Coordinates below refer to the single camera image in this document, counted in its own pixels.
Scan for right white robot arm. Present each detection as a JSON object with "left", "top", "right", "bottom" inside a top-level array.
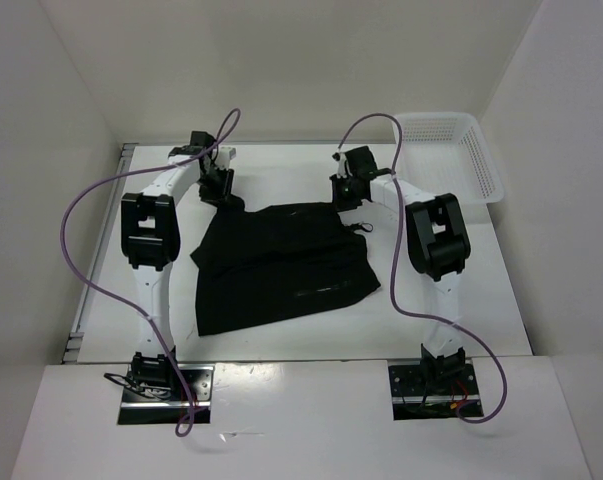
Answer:
[{"left": 330, "top": 146, "right": 471, "bottom": 393}]

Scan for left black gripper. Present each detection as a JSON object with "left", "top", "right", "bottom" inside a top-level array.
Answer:
[{"left": 195, "top": 165, "right": 234, "bottom": 209}]

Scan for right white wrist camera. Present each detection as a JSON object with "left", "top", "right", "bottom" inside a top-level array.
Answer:
[{"left": 332, "top": 151, "right": 349, "bottom": 178}]

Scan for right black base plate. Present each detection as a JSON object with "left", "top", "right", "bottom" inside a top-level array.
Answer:
[{"left": 388, "top": 360, "right": 484, "bottom": 421}]

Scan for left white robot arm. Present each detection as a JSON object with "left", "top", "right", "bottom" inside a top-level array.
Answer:
[{"left": 121, "top": 131, "right": 236, "bottom": 400}]

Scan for black shorts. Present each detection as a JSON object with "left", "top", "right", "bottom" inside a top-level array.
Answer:
[{"left": 190, "top": 202, "right": 380, "bottom": 336}]

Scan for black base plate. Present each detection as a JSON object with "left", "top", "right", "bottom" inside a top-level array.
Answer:
[
  {"left": 388, "top": 360, "right": 484, "bottom": 421},
  {"left": 110, "top": 365, "right": 214, "bottom": 426}
]

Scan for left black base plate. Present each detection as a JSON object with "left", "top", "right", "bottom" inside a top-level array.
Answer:
[{"left": 110, "top": 365, "right": 214, "bottom": 426}]

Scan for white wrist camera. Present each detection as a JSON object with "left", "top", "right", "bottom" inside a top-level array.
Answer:
[
  {"left": 212, "top": 146, "right": 236, "bottom": 170},
  {"left": 332, "top": 151, "right": 349, "bottom": 178}
]

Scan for white perforated plastic basket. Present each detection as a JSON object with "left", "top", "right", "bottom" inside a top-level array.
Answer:
[{"left": 395, "top": 112, "right": 504, "bottom": 205}]

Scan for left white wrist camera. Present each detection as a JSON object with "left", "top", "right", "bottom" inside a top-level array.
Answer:
[{"left": 212, "top": 146, "right": 236, "bottom": 170}]

